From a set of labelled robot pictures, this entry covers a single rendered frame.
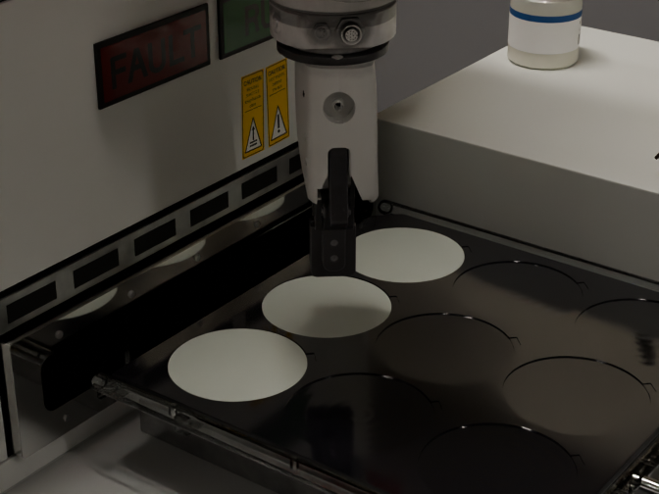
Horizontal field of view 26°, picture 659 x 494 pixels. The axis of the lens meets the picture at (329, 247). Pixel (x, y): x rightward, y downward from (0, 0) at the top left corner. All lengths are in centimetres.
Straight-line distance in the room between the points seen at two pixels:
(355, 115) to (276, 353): 21
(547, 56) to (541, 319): 38
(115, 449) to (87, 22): 32
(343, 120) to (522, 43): 51
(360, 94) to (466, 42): 241
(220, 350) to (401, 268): 19
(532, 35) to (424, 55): 201
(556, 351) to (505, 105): 34
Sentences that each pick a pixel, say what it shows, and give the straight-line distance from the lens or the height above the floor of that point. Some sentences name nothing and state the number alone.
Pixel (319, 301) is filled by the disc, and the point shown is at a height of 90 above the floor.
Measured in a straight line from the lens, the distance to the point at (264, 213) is 117.
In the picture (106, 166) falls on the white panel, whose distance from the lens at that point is 103.
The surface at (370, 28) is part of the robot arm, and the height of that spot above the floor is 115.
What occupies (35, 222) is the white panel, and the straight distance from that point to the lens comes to 100.
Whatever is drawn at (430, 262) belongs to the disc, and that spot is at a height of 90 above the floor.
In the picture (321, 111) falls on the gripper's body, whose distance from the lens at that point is 93.
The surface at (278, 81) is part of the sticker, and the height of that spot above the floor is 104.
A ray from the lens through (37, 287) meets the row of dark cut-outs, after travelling 101.
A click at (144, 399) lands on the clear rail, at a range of 100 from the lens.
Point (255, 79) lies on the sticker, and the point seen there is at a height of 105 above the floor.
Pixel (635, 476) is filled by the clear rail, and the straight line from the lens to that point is 94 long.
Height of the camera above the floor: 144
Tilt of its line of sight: 27 degrees down
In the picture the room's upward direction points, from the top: straight up
